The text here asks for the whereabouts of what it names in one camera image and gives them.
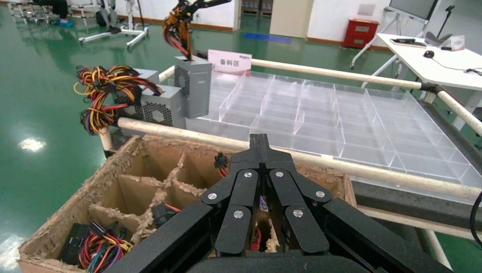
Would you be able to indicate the person in black trousers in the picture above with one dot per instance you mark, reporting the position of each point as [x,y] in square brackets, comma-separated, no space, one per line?
[56,7]

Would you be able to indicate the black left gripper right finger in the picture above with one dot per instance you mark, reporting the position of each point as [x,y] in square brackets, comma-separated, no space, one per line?
[297,211]

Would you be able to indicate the dark flat notebook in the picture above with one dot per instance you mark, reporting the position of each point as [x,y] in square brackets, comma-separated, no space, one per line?
[408,42]

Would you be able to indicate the red metal cabinet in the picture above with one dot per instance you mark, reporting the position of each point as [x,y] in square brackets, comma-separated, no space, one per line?
[359,34]

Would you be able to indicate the dark shelf unit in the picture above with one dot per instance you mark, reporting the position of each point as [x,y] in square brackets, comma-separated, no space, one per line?
[256,5]

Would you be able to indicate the black computer mouse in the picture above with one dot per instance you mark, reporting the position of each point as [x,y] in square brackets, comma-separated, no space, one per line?
[429,54]

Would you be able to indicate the white foam padded rack leg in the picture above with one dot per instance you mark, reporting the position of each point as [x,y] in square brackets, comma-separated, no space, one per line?
[436,248]
[106,139]

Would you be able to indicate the white office table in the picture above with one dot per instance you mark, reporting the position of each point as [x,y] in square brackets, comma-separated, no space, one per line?
[433,68]

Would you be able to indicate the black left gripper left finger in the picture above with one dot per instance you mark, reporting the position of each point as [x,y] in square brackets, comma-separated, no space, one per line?
[233,203]

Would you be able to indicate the black pole stand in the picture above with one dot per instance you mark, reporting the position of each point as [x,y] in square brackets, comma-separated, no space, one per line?
[449,8]

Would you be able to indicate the clear acrylic divider tray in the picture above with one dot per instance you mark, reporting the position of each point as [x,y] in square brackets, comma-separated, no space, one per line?
[320,113]

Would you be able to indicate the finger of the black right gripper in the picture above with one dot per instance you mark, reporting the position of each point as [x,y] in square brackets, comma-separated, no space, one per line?
[211,3]

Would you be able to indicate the white foam padded rack tube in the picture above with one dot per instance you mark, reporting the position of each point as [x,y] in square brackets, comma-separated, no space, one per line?
[459,109]
[414,222]
[167,73]
[169,130]
[339,73]

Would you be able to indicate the white metal frame base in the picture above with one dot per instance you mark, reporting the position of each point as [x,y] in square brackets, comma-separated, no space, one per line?
[137,37]

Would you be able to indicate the brown cardboard divider box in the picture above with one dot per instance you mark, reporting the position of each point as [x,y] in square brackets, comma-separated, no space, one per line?
[150,165]

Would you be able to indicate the large dark monitor screen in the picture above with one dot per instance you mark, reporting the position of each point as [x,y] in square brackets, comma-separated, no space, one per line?
[414,7]

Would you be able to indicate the pink white small box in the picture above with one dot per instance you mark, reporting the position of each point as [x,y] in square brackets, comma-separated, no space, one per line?
[453,43]

